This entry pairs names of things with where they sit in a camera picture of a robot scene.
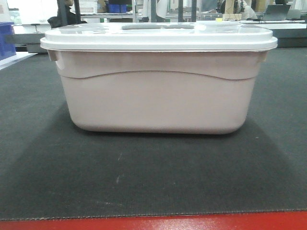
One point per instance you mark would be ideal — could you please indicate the white bin lid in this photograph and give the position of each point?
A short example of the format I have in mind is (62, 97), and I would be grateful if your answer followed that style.
(200, 36)

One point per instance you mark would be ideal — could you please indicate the person in white coat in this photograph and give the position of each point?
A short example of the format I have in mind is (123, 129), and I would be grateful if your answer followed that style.
(159, 11)

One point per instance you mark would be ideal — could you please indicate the white plastic storage bin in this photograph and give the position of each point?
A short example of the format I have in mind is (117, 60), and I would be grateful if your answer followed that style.
(158, 92)

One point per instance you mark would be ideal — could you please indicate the grey laptop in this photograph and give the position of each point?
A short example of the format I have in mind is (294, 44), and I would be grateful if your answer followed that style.
(276, 12)

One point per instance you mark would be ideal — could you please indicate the person in black clothing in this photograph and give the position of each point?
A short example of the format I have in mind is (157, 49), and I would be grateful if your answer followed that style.
(56, 21)

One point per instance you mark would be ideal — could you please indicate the blue plastic crate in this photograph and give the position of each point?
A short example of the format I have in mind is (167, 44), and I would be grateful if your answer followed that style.
(6, 49)

